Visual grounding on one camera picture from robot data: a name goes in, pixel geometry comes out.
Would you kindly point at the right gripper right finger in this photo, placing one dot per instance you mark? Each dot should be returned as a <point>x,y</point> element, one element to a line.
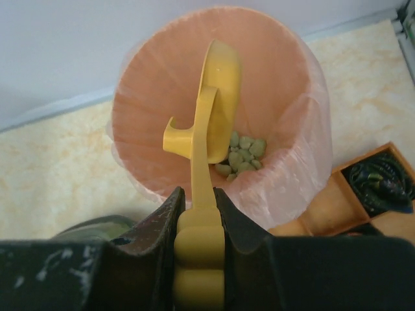
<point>346,272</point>

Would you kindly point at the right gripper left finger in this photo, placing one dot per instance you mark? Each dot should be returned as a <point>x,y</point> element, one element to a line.
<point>131,272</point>

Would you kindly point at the dark grey litter box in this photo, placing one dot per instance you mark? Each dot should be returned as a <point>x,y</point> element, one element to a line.
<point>101,228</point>

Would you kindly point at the yellow litter scoop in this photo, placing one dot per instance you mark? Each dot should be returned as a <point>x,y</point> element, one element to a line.
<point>199,246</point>

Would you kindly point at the green litter clumps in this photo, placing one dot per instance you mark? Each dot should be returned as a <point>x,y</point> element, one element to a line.
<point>244,154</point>

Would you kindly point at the orange compartment tray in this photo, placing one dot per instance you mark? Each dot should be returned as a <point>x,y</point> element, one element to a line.
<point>336,208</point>

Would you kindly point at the bin with pink bag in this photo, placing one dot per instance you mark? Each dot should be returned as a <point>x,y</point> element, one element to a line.
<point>284,100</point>

